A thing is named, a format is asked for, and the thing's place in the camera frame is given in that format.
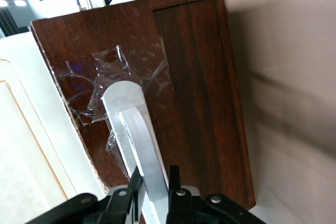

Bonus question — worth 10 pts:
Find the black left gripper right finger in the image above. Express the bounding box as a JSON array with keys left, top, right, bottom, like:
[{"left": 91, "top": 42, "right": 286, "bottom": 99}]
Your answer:
[{"left": 167, "top": 165, "right": 266, "bottom": 224}]

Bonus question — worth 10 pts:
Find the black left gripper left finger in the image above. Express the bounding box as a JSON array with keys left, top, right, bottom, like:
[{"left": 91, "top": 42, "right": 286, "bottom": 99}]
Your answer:
[{"left": 25, "top": 166, "right": 144, "bottom": 224}]

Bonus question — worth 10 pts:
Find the white drawer handle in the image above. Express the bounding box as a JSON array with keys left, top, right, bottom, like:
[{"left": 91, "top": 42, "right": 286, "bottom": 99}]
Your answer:
[{"left": 101, "top": 80, "right": 170, "bottom": 224}]

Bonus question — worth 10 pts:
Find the dark wood drawer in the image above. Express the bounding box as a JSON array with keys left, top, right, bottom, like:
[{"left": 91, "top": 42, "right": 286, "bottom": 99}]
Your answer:
[{"left": 30, "top": 0, "right": 201, "bottom": 201}]

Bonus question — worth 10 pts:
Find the white and wood cabinet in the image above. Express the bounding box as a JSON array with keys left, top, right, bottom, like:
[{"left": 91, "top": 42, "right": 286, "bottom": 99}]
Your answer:
[{"left": 0, "top": 0, "right": 257, "bottom": 224}]

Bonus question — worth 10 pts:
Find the clear tape patch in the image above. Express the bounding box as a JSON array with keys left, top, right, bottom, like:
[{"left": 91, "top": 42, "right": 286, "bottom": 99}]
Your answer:
[{"left": 52, "top": 45, "right": 172, "bottom": 180}]

